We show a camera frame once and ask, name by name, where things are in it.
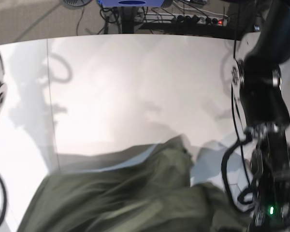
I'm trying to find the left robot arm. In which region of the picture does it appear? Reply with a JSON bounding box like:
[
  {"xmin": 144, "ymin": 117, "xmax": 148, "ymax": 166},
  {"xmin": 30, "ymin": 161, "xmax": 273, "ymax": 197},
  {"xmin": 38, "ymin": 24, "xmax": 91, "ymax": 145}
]
[{"xmin": 221, "ymin": 0, "xmax": 290, "ymax": 232}]

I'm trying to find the black power strip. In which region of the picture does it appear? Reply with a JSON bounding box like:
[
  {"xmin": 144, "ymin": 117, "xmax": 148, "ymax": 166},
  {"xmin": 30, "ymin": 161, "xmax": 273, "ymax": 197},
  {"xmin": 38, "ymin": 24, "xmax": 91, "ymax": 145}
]
[{"xmin": 171, "ymin": 14, "xmax": 229, "ymax": 27}]

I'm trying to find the green t-shirt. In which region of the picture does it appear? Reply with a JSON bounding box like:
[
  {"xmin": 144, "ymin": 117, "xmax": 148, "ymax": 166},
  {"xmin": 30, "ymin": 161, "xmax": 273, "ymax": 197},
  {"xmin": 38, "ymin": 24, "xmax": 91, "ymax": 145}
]
[{"xmin": 18, "ymin": 136, "xmax": 251, "ymax": 232}]

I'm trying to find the blue box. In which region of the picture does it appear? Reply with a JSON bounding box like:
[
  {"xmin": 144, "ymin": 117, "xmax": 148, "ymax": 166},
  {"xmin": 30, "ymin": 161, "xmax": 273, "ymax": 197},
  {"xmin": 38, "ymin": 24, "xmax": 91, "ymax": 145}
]
[{"xmin": 97, "ymin": 0, "xmax": 164, "ymax": 7}]

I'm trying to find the black table leg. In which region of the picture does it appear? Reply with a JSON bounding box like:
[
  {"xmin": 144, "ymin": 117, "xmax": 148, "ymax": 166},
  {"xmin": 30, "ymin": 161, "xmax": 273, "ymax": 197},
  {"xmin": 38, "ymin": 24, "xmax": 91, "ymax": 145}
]
[{"xmin": 119, "ymin": 7, "xmax": 138, "ymax": 34}]

